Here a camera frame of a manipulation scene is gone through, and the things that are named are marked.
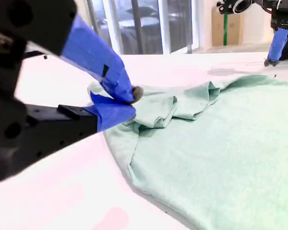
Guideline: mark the brown cardboard box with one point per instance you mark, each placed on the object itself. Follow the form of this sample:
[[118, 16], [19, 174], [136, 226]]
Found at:
[[234, 31]]

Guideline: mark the green pole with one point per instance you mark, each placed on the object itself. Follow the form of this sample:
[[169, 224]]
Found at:
[[225, 31]]

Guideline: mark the pale green T-shirt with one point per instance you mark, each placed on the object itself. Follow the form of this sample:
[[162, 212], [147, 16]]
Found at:
[[206, 155]]

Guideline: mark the white window frame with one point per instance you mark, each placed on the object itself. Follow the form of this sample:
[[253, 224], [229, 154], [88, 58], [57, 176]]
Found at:
[[163, 26]]

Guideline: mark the black camera box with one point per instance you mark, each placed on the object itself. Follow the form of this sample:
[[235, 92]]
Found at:
[[237, 5]]

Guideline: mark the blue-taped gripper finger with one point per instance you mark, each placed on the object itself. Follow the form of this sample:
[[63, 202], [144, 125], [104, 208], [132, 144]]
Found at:
[[96, 52], [277, 45], [112, 115]]

